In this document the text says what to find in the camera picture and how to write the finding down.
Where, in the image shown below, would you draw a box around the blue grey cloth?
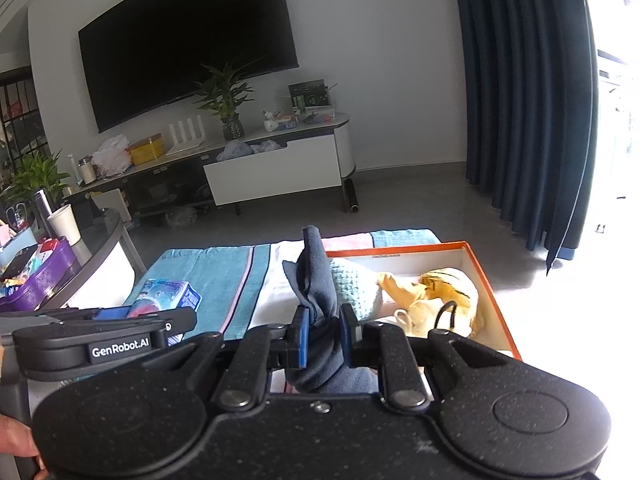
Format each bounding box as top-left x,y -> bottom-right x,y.
216,140 -> 253,162

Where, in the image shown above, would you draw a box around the dark green box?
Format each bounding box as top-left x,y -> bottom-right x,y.
288,79 -> 331,111

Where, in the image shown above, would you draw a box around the white cup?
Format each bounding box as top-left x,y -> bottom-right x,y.
46,204 -> 81,247

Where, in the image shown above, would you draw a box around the white box orange rim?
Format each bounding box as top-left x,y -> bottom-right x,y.
322,241 -> 523,361

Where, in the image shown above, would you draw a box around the person's left hand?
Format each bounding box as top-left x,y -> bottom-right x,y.
0,414 -> 48,480

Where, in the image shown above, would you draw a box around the white television cabinet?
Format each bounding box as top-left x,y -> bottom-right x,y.
75,112 -> 357,221

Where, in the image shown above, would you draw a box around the blue printed packet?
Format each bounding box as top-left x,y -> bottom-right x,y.
127,280 -> 203,348

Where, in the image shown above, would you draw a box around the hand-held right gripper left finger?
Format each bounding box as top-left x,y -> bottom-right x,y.
187,305 -> 312,411

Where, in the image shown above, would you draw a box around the light blue knit hat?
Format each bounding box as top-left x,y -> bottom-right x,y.
327,257 -> 385,322

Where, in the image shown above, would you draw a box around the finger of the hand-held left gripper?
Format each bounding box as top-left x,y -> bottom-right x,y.
162,308 -> 197,348
47,306 -> 130,322

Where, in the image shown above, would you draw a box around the purple tray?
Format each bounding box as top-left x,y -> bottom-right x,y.
0,236 -> 77,312

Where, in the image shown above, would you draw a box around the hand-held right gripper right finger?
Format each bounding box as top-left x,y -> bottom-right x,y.
340,304 -> 521,410

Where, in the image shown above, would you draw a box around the orange cloth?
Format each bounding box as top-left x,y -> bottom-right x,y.
376,271 -> 431,311

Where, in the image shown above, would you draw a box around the teal towel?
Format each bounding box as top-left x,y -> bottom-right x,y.
122,230 -> 441,356

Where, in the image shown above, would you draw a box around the white face mask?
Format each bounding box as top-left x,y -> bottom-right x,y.
392,300 -> 453,333

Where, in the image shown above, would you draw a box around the white plastic bag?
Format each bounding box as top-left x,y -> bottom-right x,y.
92,135 -> 133,177

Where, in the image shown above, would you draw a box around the yellow plush toy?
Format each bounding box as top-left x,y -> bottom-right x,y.
417,266 -> 487,338

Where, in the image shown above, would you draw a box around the dark blue curtain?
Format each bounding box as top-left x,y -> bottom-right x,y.
447,0 -> 601,276

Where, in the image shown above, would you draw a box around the black television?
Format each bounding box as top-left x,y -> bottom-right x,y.
77,0 -> 301,134

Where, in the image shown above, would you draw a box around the green leafy plant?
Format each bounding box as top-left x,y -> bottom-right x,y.
2,150 -> 71,211

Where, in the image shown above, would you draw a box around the white jar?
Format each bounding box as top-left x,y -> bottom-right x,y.
77,155 -> 98,186

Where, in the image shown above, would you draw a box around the steel bottle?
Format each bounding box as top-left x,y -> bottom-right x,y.
34,189 -> 57,236

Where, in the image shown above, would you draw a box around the white router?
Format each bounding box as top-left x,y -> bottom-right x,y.
165,115 -> 206,156

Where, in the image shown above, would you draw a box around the yellow box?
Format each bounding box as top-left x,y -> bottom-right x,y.
127,133 -> 166,166

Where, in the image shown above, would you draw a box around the bamboo plant in glass vase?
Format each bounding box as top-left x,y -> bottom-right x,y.
192,60 -> 256,142

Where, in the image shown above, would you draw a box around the clear plastic bag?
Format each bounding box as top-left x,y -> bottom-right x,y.
162,206 -> 198,228

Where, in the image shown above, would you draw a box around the white pink striped cloth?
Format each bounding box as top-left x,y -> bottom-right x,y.
222,232 -> 381,346

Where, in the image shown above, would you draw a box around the black window grille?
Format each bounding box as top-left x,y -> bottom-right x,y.
0,67 -> 51,196

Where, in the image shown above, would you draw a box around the dark glass side table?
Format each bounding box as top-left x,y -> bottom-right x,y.
0,210 -> 146,311

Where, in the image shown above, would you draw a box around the scissors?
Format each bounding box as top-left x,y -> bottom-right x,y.
5,202 -> 28,231

